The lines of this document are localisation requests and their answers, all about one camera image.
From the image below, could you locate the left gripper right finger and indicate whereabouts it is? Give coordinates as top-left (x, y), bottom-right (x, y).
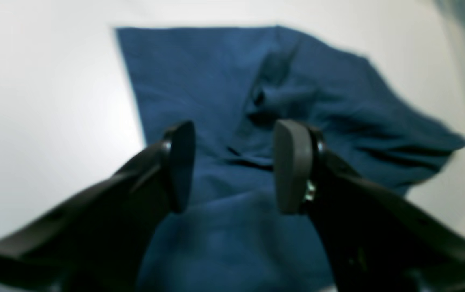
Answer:
top-left (273, 120), bottom-right (465, 292)

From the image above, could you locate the dark blue t-shirt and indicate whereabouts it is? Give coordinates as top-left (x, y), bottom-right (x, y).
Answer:
top-left (116, 26), bottom-right (465, 292)

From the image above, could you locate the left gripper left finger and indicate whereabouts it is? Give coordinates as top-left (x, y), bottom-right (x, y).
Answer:
top-left (0, 121), bottom-right (196, 292)

